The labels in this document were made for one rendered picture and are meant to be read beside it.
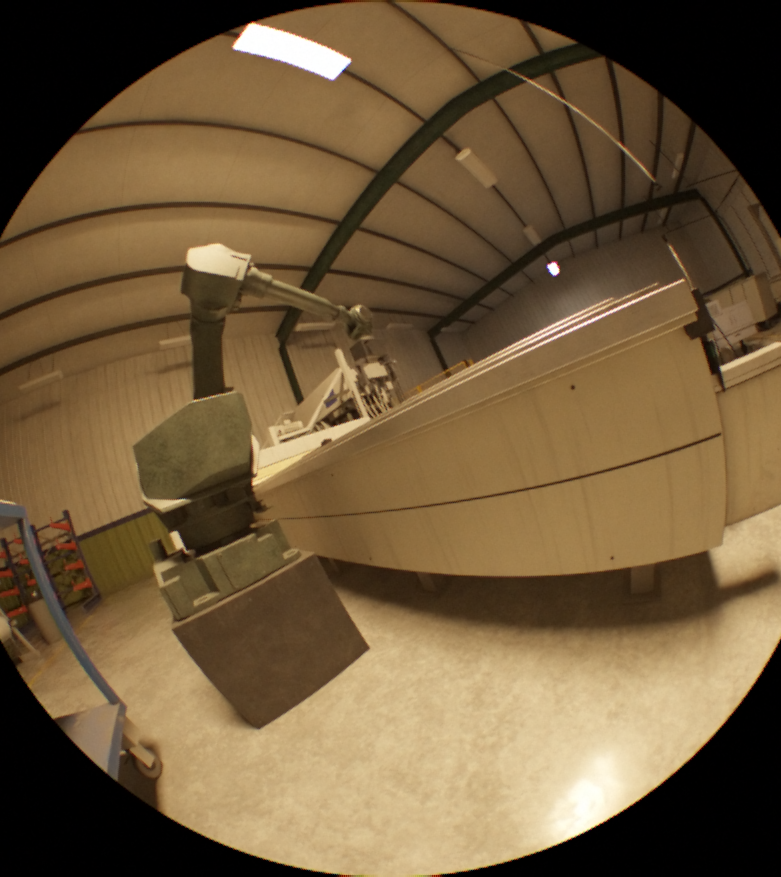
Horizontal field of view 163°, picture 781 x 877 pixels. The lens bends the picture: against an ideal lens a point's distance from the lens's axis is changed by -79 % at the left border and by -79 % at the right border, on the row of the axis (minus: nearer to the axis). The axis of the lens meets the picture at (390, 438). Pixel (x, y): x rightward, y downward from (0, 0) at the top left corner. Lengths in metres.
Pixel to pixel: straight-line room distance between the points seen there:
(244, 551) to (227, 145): 5.38
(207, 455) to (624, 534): 1.20
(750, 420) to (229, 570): 1.43
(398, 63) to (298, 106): 1.79
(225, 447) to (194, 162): 5.00
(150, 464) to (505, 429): 1.07
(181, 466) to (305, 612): 0.66
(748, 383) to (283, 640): 1.44
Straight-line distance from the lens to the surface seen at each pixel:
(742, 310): 4.60
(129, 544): 7.40
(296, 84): 5.43
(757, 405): 0.75
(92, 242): 6.16
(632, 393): 0.61
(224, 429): 1.01
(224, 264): 1.59
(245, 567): 1.00
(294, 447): 3.16
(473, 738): 0.86
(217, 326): 1.75
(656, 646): 0.94
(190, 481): 0.98
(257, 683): 1.11
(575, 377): 0.61
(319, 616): 1.09
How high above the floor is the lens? 0.77
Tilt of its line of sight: level
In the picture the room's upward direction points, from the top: 23 degrees counter-clockwise
